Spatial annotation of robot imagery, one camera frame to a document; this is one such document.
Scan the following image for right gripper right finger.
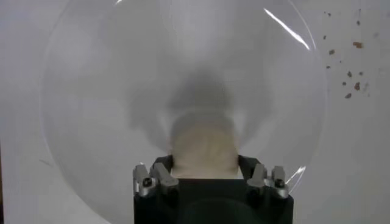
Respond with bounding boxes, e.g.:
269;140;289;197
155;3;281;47
237;155;289;199

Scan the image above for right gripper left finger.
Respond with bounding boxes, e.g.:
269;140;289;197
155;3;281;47
132;154;180;198

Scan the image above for white steamed baozi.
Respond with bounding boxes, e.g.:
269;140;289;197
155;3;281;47
170;118;240;179

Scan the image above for white round plate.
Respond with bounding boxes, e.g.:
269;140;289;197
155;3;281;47
39;0;328;224

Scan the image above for brown crumbs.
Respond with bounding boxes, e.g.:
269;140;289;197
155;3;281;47
322;10;371;100

